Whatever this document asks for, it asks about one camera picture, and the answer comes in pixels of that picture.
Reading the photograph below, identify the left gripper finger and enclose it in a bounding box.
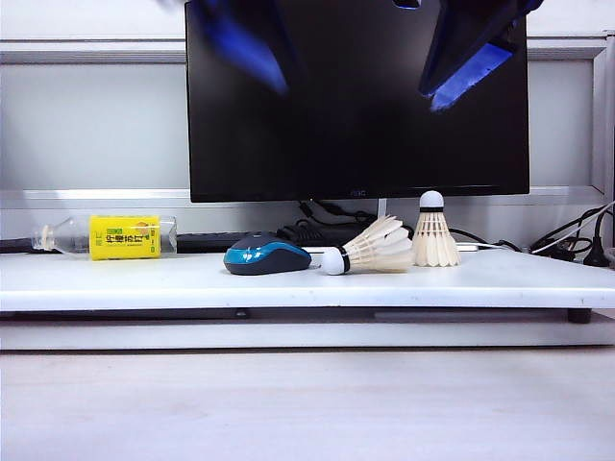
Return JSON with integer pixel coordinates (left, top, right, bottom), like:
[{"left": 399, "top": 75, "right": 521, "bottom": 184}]
[
  {"left": 258, "top": 0, "right": 303, "bottom": 82},
  {"left": 191, "top": 0, "right": 290, "bottom": 96}
]

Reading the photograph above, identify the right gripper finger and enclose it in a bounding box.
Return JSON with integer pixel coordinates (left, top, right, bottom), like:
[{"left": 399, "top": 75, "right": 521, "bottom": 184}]
[
  {"left": 416, "top": 0, "right": 523, "bottom": 98},
  {"left": 429, "top": 40, "right": 511, "bottom": 115}
]

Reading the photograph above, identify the white feather shuttlecock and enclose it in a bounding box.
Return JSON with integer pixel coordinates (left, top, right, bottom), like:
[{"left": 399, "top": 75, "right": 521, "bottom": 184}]
[
  {"left": 411, "top": 190, "right": 462, "bottom": 269},
  {"left": 319, "top": 215, "right": 415, "bottom": 278}
]

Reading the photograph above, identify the black AOC monitor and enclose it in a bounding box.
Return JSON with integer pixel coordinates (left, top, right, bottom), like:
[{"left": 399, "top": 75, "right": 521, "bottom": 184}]
[{"left": 184, "top": 0, "right": 532, "bottom": 204}]

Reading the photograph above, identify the silver monitor stand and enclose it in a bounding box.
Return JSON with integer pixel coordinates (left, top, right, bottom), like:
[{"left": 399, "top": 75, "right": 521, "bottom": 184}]
[{"left": 307, "top": 197, "right": 481, "bottom": 255}]

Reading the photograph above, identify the black power adapter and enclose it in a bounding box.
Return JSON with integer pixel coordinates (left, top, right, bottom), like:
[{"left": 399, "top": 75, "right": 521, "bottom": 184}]
[{"left": 277, "top": 220, "right": 376, "bottom": 247}]

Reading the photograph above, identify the black keyboard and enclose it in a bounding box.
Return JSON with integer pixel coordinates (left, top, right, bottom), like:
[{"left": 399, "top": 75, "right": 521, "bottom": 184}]
[{"left": 0, "top": 232, "right": 251, "bottom": 255}]

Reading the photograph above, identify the blue and black mouse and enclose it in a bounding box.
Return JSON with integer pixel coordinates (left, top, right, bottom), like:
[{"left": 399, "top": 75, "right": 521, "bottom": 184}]
[{"left": 223, "top": 231, "right": 313, "bottom": 277}]

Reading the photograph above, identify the clear bottle yellow label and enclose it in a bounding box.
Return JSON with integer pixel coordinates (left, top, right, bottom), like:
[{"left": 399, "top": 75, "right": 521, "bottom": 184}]
[{"left": 31, "top": 214, "right": 179, "bottom": 261}]

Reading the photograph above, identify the black power plug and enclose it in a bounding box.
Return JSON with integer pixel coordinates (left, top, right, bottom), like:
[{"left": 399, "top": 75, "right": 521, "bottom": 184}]
[{"left": 583, "top": 210, "right": 615, "bottom": 268}]

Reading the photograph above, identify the white raised desk board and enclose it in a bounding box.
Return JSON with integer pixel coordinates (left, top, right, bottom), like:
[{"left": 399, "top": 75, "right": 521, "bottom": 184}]
[{"left": 0, "top": 248, "right": 615, "bottom": 313}]

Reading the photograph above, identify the white base slab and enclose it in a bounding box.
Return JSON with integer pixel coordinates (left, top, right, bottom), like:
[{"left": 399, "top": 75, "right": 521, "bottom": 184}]
[{"left": 0, "top": 319, "right": 615, "bottom": 352}]

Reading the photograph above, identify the aluminium partition post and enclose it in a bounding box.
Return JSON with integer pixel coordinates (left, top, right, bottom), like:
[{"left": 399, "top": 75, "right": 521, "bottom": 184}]
[{"left": 591, "top": 31, "right": 615, "bottom": 194}]

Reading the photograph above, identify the aluminium partition rail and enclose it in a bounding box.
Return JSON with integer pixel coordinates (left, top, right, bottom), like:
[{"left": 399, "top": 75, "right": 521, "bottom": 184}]
[
  {"left": 0, "top": 31, "right": 615, "bottom": 64},
  {"left": 0, "top": 189, "right": 607, "bottom": 211}
]

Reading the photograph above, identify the long black cable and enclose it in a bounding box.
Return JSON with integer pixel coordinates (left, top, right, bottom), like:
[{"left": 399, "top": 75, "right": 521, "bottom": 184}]
[{"left": 451, "top": 228, "right": 523, "bottom": 252}]

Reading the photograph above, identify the white USB cable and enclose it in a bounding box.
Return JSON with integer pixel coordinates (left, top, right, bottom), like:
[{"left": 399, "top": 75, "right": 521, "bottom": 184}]
[{"left": 473, "top": 201, "right": 615, "bottom": 255}]

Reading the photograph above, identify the black monitor cable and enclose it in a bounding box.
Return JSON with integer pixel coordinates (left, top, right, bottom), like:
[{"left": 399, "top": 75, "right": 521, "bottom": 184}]
[{"left": 298, "top": 200, "right": 371, "bottom": 227}]

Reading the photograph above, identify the looped black cable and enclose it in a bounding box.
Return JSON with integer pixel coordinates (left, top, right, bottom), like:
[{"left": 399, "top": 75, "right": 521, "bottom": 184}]
[{"left": 530, "top": 204, "right": 615, "bottom": 263}]

